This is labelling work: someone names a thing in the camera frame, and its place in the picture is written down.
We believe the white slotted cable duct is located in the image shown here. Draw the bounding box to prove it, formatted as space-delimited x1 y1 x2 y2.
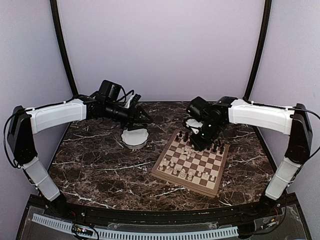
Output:
31 213 239 240

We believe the white scalloped bowl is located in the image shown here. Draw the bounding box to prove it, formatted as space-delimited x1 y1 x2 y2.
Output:
121 128 150 150

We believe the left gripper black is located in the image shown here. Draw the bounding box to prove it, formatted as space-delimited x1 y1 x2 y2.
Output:
104 101 154 131

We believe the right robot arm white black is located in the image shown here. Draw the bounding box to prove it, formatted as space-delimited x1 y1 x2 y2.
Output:
186 96 317 217

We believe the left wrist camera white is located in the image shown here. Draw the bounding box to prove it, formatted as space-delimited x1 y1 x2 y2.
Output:
124 93 141 109

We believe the black left frame post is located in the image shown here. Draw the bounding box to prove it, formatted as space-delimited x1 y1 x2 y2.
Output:
49 0 79 96

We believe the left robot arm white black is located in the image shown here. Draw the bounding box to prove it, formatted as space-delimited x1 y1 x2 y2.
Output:
3 80 153 218

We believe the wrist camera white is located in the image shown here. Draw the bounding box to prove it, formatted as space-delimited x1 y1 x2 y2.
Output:
184 118 203 134
124 93 141 109

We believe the black frame post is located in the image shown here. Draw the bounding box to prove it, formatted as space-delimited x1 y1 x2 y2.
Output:
49 0 79 96
242 0 272 103

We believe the black right frame post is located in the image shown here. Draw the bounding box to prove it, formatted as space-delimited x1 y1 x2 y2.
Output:
242 0 272 103

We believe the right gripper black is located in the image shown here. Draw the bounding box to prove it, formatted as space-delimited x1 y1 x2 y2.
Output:
189 120 223 152

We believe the wooden chessboard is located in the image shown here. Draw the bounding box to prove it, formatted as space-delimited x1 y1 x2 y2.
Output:
151 130 230 198

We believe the black front rail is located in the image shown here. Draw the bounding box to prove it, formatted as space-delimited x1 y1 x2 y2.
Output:
29 194 296 228

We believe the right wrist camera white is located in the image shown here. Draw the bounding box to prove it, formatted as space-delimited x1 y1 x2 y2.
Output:
184 118 203 134

